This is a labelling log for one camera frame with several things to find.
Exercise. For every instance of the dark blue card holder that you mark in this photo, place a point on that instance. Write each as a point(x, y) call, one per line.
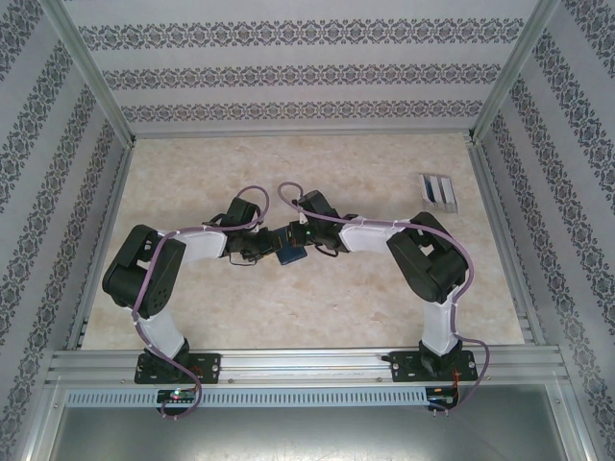
point(290, 255)

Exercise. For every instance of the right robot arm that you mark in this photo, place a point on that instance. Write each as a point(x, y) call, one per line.
point(432, 264)

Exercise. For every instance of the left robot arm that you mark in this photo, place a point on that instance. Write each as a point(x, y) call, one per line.
point(144, 278)

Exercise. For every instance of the blue credit card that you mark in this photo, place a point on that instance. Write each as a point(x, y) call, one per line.
point(429, 189)

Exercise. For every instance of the small circuit board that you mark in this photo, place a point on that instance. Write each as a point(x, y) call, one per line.
point(175, 395)
point(442, 396)

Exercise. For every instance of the grey sheet metal panel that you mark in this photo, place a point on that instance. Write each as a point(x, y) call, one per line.
point(307, 434)

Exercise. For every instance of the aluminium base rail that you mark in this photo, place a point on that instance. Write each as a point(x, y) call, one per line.
point(307, 365)

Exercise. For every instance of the aluminium side rail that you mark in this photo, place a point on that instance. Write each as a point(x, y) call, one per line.
point(98, 249)
point(509, 249)

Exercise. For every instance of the aluminium frame post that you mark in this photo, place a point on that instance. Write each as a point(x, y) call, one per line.
point(86, 72)
point(514, 72)

